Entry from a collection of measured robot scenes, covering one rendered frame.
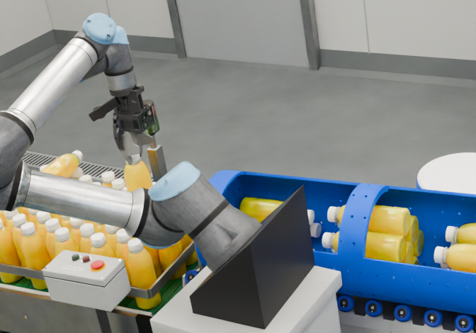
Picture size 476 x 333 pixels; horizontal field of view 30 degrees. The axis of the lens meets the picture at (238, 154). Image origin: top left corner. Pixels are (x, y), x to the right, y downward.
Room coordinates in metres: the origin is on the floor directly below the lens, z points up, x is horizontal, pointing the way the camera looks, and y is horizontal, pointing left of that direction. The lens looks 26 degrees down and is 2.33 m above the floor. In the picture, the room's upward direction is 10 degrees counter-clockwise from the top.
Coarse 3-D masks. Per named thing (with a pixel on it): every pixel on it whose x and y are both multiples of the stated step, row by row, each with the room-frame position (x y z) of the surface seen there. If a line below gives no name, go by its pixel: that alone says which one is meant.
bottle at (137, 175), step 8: (128, 168) 2.11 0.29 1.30; (136, 168) 2.11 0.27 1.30; (144, 168) 2.12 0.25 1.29; (128, 176) 2.10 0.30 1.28; (136, 176) 2.10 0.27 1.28; (144, 176) 2.10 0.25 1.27; (128, 184) 2.10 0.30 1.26; (136, 184) 2.09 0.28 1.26; (144, 184) 2.10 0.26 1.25; (152, 184) 2.13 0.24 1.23
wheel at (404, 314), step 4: (400, 304) 1.76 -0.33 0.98; (404, 304) 1.76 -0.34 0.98; (396, 308) 1.76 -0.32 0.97; (400, 308) 1.75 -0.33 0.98; (404, 308) 1.75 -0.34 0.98; (408, 308) 1.74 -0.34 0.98; (396, 312) 1.75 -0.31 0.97; (400, 312) 1.74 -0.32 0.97; (404, 312) 1.74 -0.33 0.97; (408, 312) 1.74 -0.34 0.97; (396, 316) 1.75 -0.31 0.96; (400, 316) 1.74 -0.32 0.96; (404, 316) 1.74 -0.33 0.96; (408, 316) 1.73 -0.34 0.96; (400, 320) 1.74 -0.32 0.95; (404, 320) 1.73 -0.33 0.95; (408, 320) 1.73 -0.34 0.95
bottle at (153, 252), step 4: (144, 248) 2.16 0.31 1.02; (148, 248) 2.16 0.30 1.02; (152, 252) 2.17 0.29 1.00; (156, 252) 2.18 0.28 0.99; (152, 256) 2.17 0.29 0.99; (156, 256) 2.18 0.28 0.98; (152, 260) 2.17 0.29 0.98; (156, 260) 2.17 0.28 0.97; (156, 264) 2.17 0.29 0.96; (160, 264) 2.20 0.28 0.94; (156, 268) 2.17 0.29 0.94; (160, 268) 2.19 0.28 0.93; (156, 272) 2.17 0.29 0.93; (160, 272) 2.18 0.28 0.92
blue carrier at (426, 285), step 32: (224, 192) 2.04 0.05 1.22; (256, 192) 2.20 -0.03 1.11; (288, 192) 2.15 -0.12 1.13; (320, 192) 2.09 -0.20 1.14; (352, 192) 1.90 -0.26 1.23; (384, 192) 1.91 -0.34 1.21; (416, 192) 1.91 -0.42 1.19; (448, 192) 1.86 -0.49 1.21; (320, 224) 2.10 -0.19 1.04; (352, 224) 1.81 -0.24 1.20; (448, 224) 1.92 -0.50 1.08; (320, 256) 1.81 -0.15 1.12; (352, 256) 1.77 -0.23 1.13; (416, 256) 1.93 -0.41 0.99; (352, 288) 1.78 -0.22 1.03; (384, 288) 1.73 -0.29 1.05; (416, 288) 1.69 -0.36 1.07; (448, 288) 1.65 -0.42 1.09
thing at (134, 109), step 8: (136, 88) 2.11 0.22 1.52; (120, 96) 2.11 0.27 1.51; (128, 96) 2.09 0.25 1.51; (136, 96) 2.08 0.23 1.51; (128, 104) 2.10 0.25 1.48; (136, 104) 2.08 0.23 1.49; (144, 104) 2.13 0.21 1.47; (120, 112) 2.10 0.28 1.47; (128, 112) 2.10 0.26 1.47; (136, 112) 2.08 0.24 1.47; (144, 112) 2.10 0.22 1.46; (152, 112) 2.12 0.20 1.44; (120, 120) 2.10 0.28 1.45; (128, 120) 2.09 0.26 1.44; (136, 120) 2.08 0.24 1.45; (144, 120) 2.08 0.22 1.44; (152, 120) 2.11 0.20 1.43; (120, 128) 2.10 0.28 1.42; (128, 128) 2.10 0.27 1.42; (136, 128) 2.09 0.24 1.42; (144, 128) 2.08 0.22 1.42
